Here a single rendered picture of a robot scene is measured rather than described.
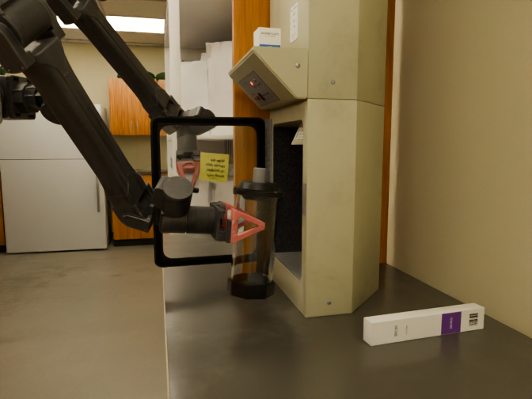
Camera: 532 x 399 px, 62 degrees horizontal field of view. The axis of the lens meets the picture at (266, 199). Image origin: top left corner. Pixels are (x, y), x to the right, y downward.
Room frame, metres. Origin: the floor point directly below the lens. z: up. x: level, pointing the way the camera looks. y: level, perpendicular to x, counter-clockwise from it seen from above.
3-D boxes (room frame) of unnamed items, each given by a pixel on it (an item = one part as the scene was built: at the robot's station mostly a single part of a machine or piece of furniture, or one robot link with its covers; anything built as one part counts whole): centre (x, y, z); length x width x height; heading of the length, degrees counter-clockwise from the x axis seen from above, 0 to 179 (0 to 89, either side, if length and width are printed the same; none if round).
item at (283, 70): (1.07, 0.01, 1.46); 0.32 x 0.12 x 0.10; 14
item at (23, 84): (1.30, 0.68, 1.45); 0.09 x 0.08 x 0.12; 165
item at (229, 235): (0.89, 0.05, 1.16); 0.09 x 0.07 x 0.07; 106
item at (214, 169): (1.19, 0.15, 1.19); 0.30 x 0.01 x 0.40; 105
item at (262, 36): (1.03, 0.00, 1.54); 0.05 x 0.05 x 0.06; 15
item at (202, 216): (0.90, 0.13, 1.16); 0.10 x 0.07 x 0.07; 16
